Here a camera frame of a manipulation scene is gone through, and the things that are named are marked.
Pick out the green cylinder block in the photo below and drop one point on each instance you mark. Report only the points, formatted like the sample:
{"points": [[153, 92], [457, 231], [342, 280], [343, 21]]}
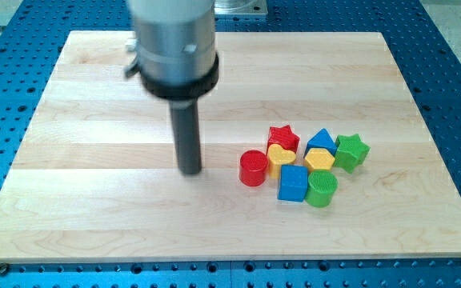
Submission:
{"points": [[321, 186]]}

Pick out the red star block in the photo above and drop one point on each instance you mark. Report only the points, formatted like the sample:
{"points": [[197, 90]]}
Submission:
{"points": [[283, 136]]}

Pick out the red cylinder block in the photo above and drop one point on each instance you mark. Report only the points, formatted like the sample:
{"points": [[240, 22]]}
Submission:
{"points": [[253, 167]]}

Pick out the light wooden board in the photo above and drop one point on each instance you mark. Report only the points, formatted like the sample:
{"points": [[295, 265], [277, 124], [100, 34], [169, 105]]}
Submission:
{"points": [[95, 177]]}

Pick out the blue cube block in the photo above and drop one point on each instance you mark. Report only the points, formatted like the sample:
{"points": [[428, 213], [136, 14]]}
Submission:
{"points": [[292, 183]]}

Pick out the yellow hexagon block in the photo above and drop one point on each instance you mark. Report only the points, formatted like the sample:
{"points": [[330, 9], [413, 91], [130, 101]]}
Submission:
{"points": [[318, 159]]}

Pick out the yellow heart block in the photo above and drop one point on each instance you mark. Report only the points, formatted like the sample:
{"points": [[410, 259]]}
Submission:
{"points": [[277, 157]]}

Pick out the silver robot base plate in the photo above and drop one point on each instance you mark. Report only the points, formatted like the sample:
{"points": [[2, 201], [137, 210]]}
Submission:
{"points": [[240, 7]]}

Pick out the blue triangle block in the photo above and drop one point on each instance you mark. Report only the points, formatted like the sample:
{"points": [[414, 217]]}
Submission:
{"points": [[322, 139]]}

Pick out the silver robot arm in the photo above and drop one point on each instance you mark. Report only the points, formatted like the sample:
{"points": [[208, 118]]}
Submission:
{"points": [[177, 61]]}

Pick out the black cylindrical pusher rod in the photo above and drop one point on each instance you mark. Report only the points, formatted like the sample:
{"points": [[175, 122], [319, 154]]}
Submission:
{"points": [[184, 121]]}

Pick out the green star block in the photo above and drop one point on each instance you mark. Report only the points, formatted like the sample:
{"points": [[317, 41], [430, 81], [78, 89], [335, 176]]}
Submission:
{"points": [[351, 152]]}

